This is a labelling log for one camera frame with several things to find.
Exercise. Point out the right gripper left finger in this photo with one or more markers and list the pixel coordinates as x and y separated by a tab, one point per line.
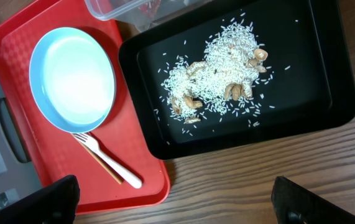
54	204

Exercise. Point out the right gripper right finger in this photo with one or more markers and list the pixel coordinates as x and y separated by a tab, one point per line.
295	204

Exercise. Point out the wooden chopstick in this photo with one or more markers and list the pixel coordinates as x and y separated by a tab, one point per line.
102	164

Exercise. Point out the white plastic fork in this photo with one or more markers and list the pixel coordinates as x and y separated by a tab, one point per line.
93	145

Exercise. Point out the rice and shell scraps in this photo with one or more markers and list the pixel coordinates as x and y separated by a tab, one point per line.
213	79

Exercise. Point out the red snack wrapper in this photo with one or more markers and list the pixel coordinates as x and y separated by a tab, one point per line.
150	8

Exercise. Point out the black waste tray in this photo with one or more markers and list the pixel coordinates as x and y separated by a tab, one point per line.
309	85

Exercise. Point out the red plastic tray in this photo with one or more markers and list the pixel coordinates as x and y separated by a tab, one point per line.
56	153

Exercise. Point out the light blue plate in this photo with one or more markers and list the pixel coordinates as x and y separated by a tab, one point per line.
72	80

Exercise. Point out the clear plastic bin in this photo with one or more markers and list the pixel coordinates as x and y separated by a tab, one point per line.
128	11

